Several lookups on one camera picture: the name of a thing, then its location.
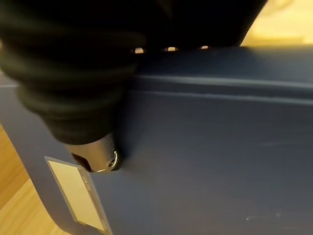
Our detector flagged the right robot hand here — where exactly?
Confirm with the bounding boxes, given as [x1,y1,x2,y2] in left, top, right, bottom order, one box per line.
[0,0,269,173]

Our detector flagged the blue file folder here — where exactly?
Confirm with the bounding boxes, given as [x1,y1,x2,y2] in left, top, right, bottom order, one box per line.
[0,46,313,235]

